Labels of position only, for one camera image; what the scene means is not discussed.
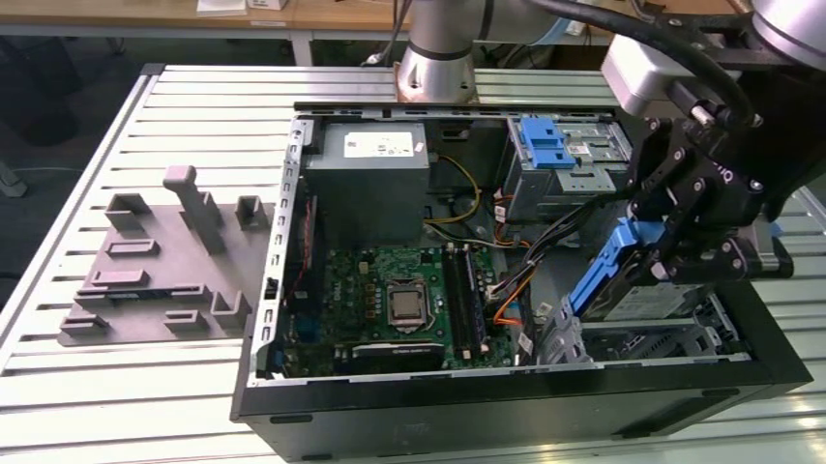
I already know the yellow wire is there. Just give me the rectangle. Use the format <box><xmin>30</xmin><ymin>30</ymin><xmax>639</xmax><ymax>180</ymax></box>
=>
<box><xmin>425</xmin><ymin>153</ymin><xmax>485</xmax><ymax>226</ymax></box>

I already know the grey power supply unit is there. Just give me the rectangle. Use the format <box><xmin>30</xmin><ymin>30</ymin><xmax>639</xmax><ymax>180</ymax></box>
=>
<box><xmin>302</xmin><ymin>120</ymin><xmax>433</xmax><ymax>247</ymax></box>

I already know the hard disk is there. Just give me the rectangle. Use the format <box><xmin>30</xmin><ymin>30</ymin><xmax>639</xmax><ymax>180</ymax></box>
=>
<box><xmin>566</xmin><ymin>216</ymin><xmax>784</xmax><ymax>324</ymax></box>

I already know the silver metal drive cage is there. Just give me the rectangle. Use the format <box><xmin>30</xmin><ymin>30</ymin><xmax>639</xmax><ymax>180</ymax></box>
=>
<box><xmin>503</xmin><ymin>115</ymin><xmax>647</xmax><ymax>223</ymax></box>

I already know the black wire bundle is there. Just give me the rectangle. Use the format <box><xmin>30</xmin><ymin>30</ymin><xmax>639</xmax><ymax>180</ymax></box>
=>
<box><xmin>487</xmin><ymin>192</ymin><xmax>638</xmax><ymax>304</ymax></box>

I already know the red wire with white tag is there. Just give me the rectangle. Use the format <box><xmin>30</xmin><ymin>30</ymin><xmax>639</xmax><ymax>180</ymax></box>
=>
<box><xmin>491</xmin><ymin>190</ymin><xmax>518</xmax><ymax>243</ymax></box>

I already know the green motherboard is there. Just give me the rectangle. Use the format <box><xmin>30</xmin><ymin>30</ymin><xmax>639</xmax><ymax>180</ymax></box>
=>
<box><xmin>283</xmin><ymin>244</ymin><xmax>518</xmax><ymax>376</ymax></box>

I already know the blue plastic drive latch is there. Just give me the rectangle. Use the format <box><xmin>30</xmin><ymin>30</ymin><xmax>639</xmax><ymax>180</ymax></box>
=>
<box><xmin>519</xmin><ymin>118</ymin><xmax>582</xmax><ymax>170</ymax></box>

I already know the black graphics card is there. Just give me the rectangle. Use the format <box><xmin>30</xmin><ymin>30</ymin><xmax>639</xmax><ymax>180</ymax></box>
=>
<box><xmin>335</xmin><ymin>340</ymin><xmax>447</xmax><ymax>374</ymax></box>

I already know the wooden desk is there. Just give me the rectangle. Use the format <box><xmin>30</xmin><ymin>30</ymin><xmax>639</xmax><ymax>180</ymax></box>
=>
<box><xmin>0</xmin><ymin>0</ymin><xmax>614</xmax><ymax>67</ymax></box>

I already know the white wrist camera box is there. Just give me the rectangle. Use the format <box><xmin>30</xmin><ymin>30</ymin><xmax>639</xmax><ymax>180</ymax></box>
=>
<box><xmin>601</xmin><ymin>34</ymin><xmax>698</xmax><ymax>115</ymax></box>

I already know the silver CPU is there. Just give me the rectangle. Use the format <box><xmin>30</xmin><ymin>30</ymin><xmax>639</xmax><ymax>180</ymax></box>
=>
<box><xmin>391</xmin><ymin>289</ymin><xmax>425</xmax><ymax>320</ymax></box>

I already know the black office chair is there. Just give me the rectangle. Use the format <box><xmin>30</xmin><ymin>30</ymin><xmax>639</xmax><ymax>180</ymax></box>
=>
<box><xmin>0</xmin><ymin>33</ymin><xmax>92</xmax><ymax>149</ymax></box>

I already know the silver disk bay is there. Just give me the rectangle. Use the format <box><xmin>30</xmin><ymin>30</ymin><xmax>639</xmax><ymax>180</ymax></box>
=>
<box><xmin>541</xmin><ymin>289</ymin><xmax>737</xmax><ymax>363</ymax></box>

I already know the grey parts rack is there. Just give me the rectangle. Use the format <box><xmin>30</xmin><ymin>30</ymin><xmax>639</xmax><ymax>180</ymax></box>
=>
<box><xmin>58</xmin><ymin>163</ymin><xmax>279</xmax><ymax>348</ymax></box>

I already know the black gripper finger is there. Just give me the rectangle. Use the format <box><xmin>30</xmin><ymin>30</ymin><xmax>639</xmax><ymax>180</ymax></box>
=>
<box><xmin>627</xmin><ymin>117</ymin><xmax>713</xmax><ymax>224</ymax></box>
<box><xmin>647</xmin><ymin>191</ymin><xmax>762</xmax><ymax>287</ymax></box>

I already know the black open PC case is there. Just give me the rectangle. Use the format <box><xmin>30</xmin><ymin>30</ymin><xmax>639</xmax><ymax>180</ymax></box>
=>
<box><xmin>230</xmin><ymin>100</ymin><xmax>814</xmax><ymax>463</ymax></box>

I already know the orange red wire bundle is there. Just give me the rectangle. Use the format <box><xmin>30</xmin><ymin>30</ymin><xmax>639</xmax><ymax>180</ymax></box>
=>
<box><xmin>491</xmin><ymin>284</ymin><xmax>526</xmax><ymax>333</ymax></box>

